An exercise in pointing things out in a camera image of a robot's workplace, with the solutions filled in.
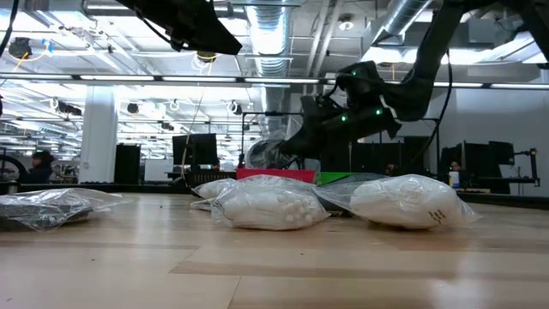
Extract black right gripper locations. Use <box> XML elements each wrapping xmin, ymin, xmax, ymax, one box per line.
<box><xmin>279</xmin><ymin>96</ymin><xmax>402</xmax><ymax>171</ymax></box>

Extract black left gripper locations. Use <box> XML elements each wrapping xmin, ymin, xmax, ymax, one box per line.
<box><xmin>115</xmin><ymin>0</ymin><xmax>244</xmax><ymax>57</ymax></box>

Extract clear bag of cotton swabs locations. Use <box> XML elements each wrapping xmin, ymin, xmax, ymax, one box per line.
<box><xmin>210</xmin><ymin>178</ymin><xmax>332</xmax><ymax>232</ymax></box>

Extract clear bag of white cotton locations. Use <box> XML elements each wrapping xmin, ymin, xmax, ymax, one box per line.
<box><xmin>192</xmin><ymin>177</ymin><xmax>241</xmax><ymax>201</ymax></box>

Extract large handwritten bag of cotton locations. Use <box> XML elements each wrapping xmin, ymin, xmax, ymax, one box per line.
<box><xmin>315</xmin><ymin>173</ymin><xmax>480</xmax><ymax>231</ymax></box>

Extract clear bag of black combs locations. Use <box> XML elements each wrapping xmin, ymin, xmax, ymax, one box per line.
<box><xmin>0</xmin><ymin>187</ymin><xmax>130</xmax><ymax>233</ymax></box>

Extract red plastic basket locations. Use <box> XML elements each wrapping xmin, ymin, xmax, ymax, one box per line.
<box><xmin>235</xmin><ymin>167</ymin><xmax>317</xmax><ymax>185</ymax></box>

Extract green plastic basket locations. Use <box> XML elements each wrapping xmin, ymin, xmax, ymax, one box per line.
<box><xmin>315</xmin><ymin>171</ymin><xmax>387</xmax><ymax>187</ymax></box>

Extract black partition panels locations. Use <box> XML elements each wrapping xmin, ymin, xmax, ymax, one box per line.
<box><xmin>349</xmin><ymin>139</ymin><xmax>430</xmax><ymax>176</ymax></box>

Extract long white light bar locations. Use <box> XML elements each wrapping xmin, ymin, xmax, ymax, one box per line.
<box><xmin>0</xmin><ymin>73</ymin><xmax>549</xmax><ymax>91</ymax></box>

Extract black computer monitor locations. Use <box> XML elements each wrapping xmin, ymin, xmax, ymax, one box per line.
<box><xmin>172</xmin><ymin>133</ymin><xmax>219</xmax><ymax>167</ymax></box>

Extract black tall cabinet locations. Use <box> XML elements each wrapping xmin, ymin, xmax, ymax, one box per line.
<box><xmin>114</xmin><ymin>143</ymin><xmax>142</xmax><ymax>185</ymax></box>

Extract white building pillar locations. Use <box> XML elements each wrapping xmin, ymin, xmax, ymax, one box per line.
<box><xmin>79</xmin><ymin>85</ymin><xmax>119</xmax><ymax>185</ymax></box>

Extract black ceiling device blue tag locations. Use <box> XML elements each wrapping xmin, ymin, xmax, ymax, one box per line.
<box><xmin>8</xmin><ymin>37</ymin><xmax>33</xmax><ymax>59</ymax></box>

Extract silver vertical ventilation duct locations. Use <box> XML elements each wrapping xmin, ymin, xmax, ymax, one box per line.
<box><xmin>246</xmin><ymin>0</ymin><xmax>295</xmax><ymax>138</ymax></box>

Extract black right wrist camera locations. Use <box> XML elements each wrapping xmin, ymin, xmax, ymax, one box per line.
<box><xmin>336</xmin><ymin>59</ymin><xmax>386</xmax><ymax>105</ymax></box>

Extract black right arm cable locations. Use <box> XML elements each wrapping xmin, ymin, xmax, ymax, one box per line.
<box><xmin>405</xmin><ymin>48</ymin><xmax>455</xmax><ymax>167</ymax></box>

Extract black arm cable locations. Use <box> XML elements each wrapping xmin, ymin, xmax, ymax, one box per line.
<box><xmin>0</xmin><ymin>0</ymin><xmax>21</xmax><ymax>58</ymax></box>
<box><xmin>405</xmin><ymin>48</ymin><xmax>455</xmax><ymax>167</ymax></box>

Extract silver diagonal ventilation duct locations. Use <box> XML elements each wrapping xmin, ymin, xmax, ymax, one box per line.
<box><xmin>341</xmin><ymin>0</ymin><xmax>434</xmax><ymax>82</ymax></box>

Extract black table edge rail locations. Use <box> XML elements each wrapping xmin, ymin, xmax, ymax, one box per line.
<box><xmin>0</xmin><ymin>182</ymin><xmax>549</xmax><ymax>210</ymax></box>

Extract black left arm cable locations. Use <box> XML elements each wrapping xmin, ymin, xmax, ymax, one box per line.
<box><xmin>0</xmin><ymin>0</ymin><xmax>21</xmax><ymax>58</ymax></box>

